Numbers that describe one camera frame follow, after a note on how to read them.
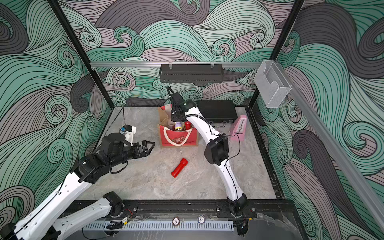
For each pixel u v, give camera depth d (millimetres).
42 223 376
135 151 587
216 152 586
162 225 697
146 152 589
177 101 713
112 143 480
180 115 660
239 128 936
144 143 600
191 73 951
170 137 837
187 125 919
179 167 855
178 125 870
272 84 796
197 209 744
